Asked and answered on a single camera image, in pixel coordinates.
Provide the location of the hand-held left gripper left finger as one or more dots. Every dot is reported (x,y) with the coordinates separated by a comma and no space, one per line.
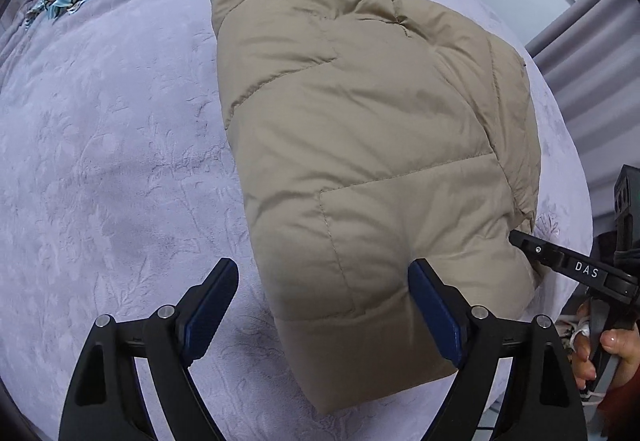
(206,321)

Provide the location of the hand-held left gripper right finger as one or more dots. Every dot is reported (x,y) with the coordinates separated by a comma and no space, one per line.
(440,316)

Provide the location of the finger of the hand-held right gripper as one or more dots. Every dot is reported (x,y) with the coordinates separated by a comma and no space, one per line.
(555,258)

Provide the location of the beige puffer jacket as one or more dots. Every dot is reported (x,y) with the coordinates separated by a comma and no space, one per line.
(370,121)

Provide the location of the person's right forearm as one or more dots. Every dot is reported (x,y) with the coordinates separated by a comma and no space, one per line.
(622,413)

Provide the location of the person's right hand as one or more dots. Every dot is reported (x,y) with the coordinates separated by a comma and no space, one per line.
(587,346)

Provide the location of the grey curtain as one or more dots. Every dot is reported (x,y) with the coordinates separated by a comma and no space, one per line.
(595,71)

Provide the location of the lilac embossed blanket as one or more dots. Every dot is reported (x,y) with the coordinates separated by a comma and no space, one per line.
(115,146)

